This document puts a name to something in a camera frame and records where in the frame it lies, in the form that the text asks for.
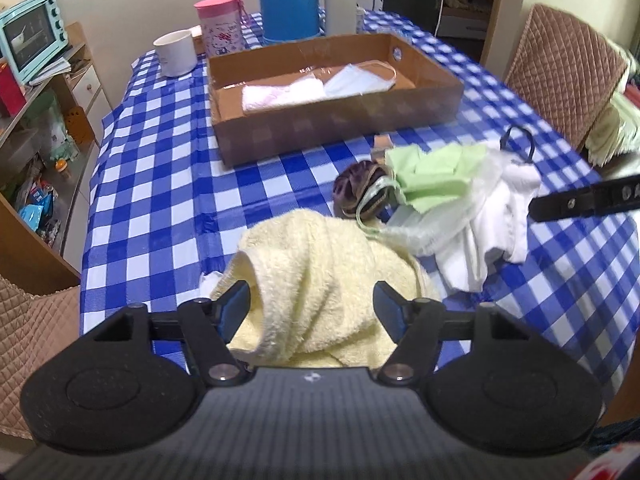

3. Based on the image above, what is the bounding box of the white mug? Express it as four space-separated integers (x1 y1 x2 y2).
152 30 199 78

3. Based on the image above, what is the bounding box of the stack of papers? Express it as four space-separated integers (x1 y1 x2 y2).
29 57 73 86

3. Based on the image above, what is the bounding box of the small white cloth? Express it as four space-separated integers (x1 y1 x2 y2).
199 270 226 297

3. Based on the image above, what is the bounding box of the white thermos bottle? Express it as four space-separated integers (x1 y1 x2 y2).
320 0 360 38

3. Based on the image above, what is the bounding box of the black hair tie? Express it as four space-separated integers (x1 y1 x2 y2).
500 125 537 163

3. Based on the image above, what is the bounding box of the green printed bag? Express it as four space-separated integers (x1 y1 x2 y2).
47 105 81 161

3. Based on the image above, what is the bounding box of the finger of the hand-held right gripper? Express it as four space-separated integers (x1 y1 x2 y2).
529 175 640 223

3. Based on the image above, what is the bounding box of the teal toaster oven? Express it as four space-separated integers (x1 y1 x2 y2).
0 0 70 85

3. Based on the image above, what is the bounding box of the wooden shelf unit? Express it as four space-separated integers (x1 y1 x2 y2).
0 22 113 281

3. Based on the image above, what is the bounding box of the pale face mask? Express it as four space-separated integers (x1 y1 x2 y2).
357 175 481 256

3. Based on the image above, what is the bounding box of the pink cartoon bottle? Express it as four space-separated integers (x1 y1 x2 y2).
194 0 248 58

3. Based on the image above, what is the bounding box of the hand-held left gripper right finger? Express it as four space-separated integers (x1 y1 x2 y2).
372 280 551 387

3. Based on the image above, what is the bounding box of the brown patterned scrunchie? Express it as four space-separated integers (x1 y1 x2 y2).
332 159 401 220

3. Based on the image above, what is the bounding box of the blue thermos jug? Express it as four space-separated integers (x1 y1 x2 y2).
245 0 321 45

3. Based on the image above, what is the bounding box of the brown quilted chair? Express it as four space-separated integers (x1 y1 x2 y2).
0 272 83 438
502 3 631 151

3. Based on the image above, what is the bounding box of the cardboard box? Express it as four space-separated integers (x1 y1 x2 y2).
207 32 466 168

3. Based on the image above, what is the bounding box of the cream cloth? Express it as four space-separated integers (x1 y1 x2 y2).
582 40 640 166

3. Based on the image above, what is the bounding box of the white disposable face mask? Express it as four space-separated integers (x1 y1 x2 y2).
324 61 398 97

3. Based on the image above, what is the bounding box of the pink towel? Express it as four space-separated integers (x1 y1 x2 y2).
241 74 328 113

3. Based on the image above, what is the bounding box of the yellow towel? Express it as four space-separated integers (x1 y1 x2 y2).
210 209 441 368

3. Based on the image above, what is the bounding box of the green cloth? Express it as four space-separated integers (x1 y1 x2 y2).
384 142 488 216

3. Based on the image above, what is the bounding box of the red and white clothing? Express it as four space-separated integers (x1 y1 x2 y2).
580 452 640 480

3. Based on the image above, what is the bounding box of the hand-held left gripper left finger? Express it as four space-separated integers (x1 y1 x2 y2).
82 280 253 387

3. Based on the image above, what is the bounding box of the blue checkered tablecloth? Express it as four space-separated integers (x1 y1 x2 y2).
80 7 640 411

